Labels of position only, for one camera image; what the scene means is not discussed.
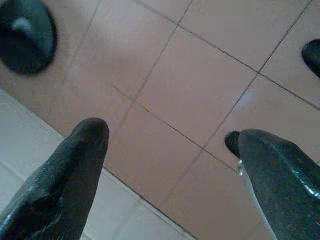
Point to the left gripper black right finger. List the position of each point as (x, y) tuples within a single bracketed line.
[(282, 180)]

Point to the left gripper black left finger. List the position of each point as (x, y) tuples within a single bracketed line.
[(62, 180)]

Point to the black robot right foot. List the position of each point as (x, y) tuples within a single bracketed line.
[(313, 58)]

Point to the black robot foot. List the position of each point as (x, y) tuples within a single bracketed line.
[(313, 58), (27, 47)]

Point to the black robot left foot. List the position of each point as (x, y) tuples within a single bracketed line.
[(27, 47)]

